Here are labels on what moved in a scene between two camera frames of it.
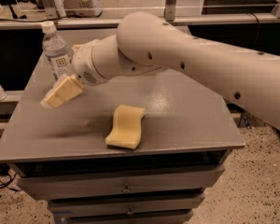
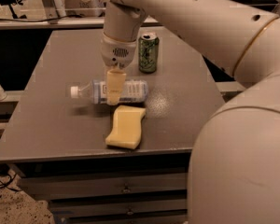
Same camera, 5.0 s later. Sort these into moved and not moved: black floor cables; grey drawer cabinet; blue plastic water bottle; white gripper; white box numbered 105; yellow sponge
Moved: white gripper; blue plastic water bottle
Not moved: black floor cables; grey drawer cabinet; white box numbered 105; yellow sponge
